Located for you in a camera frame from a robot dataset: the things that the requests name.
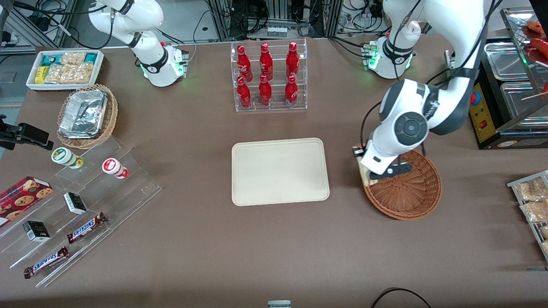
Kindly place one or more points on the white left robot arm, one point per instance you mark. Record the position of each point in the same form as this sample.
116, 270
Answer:
449, 34

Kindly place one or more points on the clear bag of snacks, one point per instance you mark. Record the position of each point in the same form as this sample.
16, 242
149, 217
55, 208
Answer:
535, 211
545, 247
544, 232
533, 190

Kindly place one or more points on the red cola bottle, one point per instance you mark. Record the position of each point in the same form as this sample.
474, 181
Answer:
265, 93
266, 63
292, 60
244, 95
291, 92
244, 64

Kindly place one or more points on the triangle sandwich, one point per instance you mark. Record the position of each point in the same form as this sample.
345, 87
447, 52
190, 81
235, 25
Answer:
367, 179

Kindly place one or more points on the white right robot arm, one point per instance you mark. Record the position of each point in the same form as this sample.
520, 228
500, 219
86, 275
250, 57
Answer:
128, 21

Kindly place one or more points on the clear acrylic bottle rack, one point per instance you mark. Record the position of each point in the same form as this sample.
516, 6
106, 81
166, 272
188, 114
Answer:
276, 85

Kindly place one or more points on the aluminium frame rack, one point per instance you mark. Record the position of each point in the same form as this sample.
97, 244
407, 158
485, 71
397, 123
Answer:
274, 13

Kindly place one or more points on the brown round wicker basket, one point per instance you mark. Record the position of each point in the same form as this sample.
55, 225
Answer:
406, 196

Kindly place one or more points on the steel warmer pan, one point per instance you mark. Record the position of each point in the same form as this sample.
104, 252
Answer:
507, 60
522, 105

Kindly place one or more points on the small grey device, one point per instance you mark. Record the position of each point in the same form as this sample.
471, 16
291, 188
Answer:
279, 304

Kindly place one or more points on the green lid yogurt cup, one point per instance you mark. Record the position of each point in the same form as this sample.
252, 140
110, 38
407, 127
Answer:
64, 156

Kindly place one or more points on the black clamp mount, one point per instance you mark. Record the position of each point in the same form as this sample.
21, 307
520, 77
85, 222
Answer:
25, 134

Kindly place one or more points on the small black carton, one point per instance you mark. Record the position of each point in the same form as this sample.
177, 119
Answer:
36, 231
75, 203

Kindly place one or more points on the yellow snack packet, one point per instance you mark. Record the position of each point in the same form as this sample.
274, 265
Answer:
40, 75

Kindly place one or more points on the Snickers chocolate bar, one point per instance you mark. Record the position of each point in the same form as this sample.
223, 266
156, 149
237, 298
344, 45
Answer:
85, 228
46, 262

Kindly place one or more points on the light tan wicker basket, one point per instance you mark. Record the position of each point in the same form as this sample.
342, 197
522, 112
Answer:
111, 115

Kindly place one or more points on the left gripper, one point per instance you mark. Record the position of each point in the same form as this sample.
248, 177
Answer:
360, 152

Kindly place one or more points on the silver foil container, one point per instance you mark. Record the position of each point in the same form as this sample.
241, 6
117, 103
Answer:
83, 113

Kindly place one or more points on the red sausage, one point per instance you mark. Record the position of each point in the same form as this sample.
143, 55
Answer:
536, 27
540, 47

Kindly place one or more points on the red lid yogurt cup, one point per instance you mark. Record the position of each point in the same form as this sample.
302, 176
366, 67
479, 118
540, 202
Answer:
113, 167

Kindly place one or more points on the red cookie box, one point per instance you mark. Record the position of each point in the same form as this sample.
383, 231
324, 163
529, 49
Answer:
21, 199

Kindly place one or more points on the white rectangular snack bin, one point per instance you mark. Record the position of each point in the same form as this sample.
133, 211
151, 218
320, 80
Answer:
31, 81

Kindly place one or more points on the large clear cracker bag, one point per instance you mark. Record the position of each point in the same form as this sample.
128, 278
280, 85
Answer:
70, 74

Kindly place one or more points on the black food warmer case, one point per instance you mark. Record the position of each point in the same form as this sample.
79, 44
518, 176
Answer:
481, 115

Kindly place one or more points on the teal snack packet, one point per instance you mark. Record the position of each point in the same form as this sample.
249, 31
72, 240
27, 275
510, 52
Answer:
51, 59
90, 57

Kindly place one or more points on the small clear cracker bag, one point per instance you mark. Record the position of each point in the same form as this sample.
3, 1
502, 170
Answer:
72, 58

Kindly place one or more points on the beige plastic tray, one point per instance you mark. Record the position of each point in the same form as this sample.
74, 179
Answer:
278, 171

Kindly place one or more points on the clear acrylic stepped display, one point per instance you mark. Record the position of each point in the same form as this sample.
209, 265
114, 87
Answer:
120, 196

